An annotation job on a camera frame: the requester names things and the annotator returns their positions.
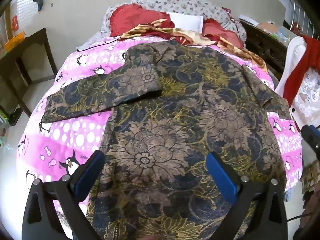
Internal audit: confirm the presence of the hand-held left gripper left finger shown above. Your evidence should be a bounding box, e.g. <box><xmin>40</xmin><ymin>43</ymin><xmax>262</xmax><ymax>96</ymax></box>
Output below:
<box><xmin>22</xmin><ymin>151</ymin><xmax>105</xmax><ymax>240</ymax></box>

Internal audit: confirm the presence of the gold and red blanket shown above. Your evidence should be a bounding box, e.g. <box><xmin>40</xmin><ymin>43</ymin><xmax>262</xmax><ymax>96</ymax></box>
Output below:
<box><xmin>121</xmin><ymin>20</ymin><xmax>268</xmax><ymax>72</ymax></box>

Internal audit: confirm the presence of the white pillow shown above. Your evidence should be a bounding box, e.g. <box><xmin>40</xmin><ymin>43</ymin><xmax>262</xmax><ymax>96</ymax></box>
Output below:
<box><xmin>167</xmin><ymin>12</ymin><xmax>204</xmax><ymax>33</ymax></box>

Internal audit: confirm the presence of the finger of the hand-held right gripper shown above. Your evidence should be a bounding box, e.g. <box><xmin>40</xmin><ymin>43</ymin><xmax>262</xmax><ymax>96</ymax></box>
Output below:
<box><xmin>301</xmin><ymin>124</ymin><xmax>320</xmax><ymax>157</ymax></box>

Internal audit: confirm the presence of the white plastic chair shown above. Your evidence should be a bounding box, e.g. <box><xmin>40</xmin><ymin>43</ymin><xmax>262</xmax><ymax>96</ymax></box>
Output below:
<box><xmin>275</xmin><ymin>36</ymin><xmax>320</xmax><ymax>128</ymax></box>

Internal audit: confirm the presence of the cardboard piece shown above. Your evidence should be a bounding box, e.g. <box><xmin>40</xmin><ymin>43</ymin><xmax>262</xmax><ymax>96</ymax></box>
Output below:
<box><xmin>257</xmin><ymin>22</ymin><xmax>278</xmax><ymax>32</ymax></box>

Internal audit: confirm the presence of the white printed cloth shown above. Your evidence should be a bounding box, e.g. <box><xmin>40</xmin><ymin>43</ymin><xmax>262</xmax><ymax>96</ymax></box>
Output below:
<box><xmin>291</xmin><ymin>66</ymin><xmax>320</xmax><ymax>128</ymax></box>

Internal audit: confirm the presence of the orange bag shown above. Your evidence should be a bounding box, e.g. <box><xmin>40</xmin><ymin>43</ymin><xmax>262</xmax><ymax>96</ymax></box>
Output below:
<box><xmin>4</xmin><ymin>31</ymin><xmax>27</xmax><ymax>52</ymax></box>

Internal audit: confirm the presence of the grey floral bedsheet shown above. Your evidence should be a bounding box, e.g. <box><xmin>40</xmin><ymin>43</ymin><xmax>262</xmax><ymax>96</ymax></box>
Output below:
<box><xmin>76</xmin><ymin>0</ymin><xmax>247</xmax><ymax>52</ymax></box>

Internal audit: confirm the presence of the brown patterned cloth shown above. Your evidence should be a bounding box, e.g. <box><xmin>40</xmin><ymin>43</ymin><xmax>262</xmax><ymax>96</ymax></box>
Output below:
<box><xmin>299</xmin><ymin>160</ymin><xmax>320</xmax><ymax>240</ymax></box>

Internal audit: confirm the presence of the dark floral patterned shirt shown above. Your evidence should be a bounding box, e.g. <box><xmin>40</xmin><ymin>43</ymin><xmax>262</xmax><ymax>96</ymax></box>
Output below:
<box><xmin>41</xmin><ymin>40</ymin><xmax>292</xmax><ymax>240</ymax></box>

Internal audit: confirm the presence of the red ruffled pillow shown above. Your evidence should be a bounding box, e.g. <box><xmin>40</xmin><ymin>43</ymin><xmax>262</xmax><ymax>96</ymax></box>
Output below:
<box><xmin>202</xmin><ymin>18</ymin><xmax>244</xmax><ymax>49</ymax></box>
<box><xmin>110</xmin><ymin>3</ymin><xmax>175</xmax><ymax>37</ymax></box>

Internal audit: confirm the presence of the dark wooden table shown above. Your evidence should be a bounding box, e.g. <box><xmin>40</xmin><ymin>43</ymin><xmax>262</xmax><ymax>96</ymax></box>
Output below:
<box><xmin>0</xmin><ymin>28</ymin><xmax>58</xmax><ymax>117</ymax></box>

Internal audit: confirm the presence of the metal rack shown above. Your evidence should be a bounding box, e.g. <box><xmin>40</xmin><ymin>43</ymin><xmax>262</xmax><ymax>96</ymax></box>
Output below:
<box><xmin>282</xmin><ymin>1</ymin><xmax>320</xmax><ymax>40</ymax></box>

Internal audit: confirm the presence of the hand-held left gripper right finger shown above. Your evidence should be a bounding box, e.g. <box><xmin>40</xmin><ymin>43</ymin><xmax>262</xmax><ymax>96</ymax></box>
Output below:
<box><xmin>205</xmin><ymin>151</ymin><xmax>288</xmax><ymax>240</ymax></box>

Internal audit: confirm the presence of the pink penguin blanket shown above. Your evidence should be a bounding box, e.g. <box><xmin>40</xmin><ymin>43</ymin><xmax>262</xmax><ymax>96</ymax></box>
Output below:
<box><xmin>16</xmin><ymin>36</ymin><xmax>304</xmax><ymax>240</ymax></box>

